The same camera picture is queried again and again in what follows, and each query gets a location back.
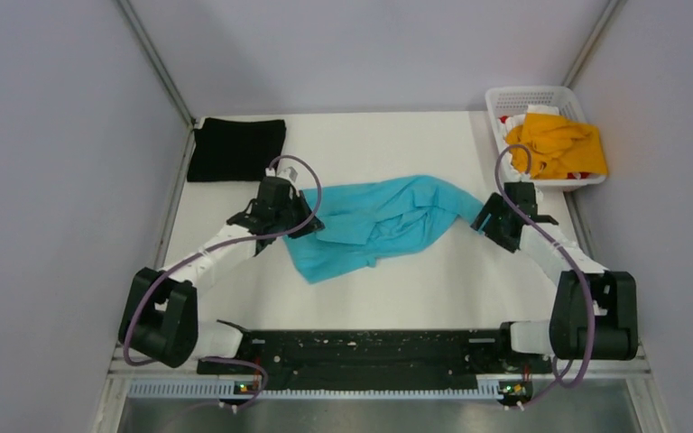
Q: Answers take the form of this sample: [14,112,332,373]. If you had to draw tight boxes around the cyan t shirt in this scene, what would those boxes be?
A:
[284,175,484,284]

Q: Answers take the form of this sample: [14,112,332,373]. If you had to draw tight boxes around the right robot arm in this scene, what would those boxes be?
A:
[472,182,639,372]

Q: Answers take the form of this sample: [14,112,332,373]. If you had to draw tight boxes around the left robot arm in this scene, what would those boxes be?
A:
[118,175,324,368]

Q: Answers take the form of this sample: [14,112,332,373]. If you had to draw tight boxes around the folded black t shirt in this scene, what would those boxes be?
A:
[186,118,287,183]

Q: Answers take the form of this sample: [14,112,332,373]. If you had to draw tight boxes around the white plastic basket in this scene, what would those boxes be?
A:
[485,86,606,192]

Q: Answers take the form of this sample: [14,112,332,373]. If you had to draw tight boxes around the yellow t shirt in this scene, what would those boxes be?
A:
[505,113,609,181]

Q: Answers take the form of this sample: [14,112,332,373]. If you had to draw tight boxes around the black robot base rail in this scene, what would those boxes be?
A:
[197,329,550,392]

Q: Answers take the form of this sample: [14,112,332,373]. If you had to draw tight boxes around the white slotted cable duct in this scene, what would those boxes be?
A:
[128,379,504,401]

